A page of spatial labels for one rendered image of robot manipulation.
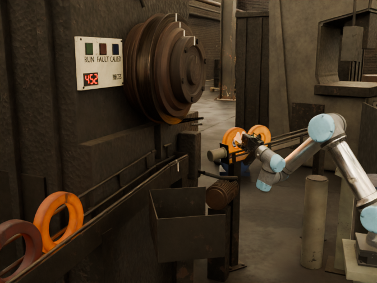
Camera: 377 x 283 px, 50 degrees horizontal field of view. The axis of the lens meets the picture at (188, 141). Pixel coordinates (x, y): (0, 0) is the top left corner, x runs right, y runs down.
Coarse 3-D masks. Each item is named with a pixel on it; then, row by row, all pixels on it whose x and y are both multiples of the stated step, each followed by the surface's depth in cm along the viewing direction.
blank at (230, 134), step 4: (232, 128) 215; (236, 128) 215; (240, 128) 216; (228, 132) 213; (232, 132) 214; (236, 132) 215; (240, 132) 216; (224, 136) 214; (228, 136) 213; (232, 136) 214; (224, 140) 213; (228, 140) 213; (232, 140) 214; (228, 144) 213; (232, 144) 215; (232, 148) 215; (236, 148) 217; (240, 152) 218
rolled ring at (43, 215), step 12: (60, 192) 120; (48, 204) 114; (60, 204) 118; (72, 204) 123; (36, 216) 113; (48, 216) 114; (72, 216) 126; (48, 228) 114; (72, 228) 125; (48, 240) 115; (60, 240) 122
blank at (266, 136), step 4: (252, 128) 221; (256, 128) 221; (260, 128) 222; (264, 128) 223; (248, 132) 222; (252, 132) 220; (256, 132) 221; (260, 132) 223; (264, 132) 224; (268, 132) 225; (264, 136) 225; (268, 136) 226; (264, 140) 225; (268, 140) 227
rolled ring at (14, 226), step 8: (0, 224) 102; (8, 224) 102; (16, 224) 103; (24, 224) 105; (32, 224) 108; (0, 232) 99; (8, 232) 101; (16, 232) 103; (24, 232) 106; (32, 232) 108; (0, 240) 99; (32, 240) 109; (40, 240) 111; (0, 248) 99; (32, 248) 110; (40, 248) 111; (32, 256) 109; (40, 256) 112; (24, 264) 109; (16, 272) 107; (0, 280) 100
